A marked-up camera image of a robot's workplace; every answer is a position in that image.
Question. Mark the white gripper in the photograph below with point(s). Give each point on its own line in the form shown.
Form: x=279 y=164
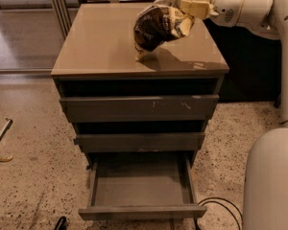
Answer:
x=227 y=9

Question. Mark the metal window frame post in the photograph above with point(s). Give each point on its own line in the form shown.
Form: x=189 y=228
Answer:
x=62 y=14

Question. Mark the grey drawer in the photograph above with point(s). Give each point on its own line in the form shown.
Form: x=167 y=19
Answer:
x=138 y=109
x=142 y=189
x=139 y=142

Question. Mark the grey top drawer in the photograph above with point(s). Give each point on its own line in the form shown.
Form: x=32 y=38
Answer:
x=138 y=109

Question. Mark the black object bottom edge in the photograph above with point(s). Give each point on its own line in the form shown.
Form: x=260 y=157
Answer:
x=61 y=224

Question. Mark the grey bottom drawer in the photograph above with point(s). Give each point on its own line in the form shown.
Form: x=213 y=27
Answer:
x=142 y=189

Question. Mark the metal stand leg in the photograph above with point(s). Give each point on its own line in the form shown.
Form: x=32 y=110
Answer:
x=3 y=131

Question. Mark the grey drawer cabinet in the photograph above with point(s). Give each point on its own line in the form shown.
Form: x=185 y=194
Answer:
x=98 y=60

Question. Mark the grey middle drawer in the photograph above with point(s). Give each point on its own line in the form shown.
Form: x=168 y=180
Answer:
x=139 y=142

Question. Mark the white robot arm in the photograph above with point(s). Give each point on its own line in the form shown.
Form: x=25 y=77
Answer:
x=247 y=154

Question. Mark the small grey floor device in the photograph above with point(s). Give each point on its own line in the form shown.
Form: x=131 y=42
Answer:
x=277 y=102

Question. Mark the brown chip bag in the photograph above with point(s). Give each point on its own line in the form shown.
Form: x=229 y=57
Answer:
x=157 y=24

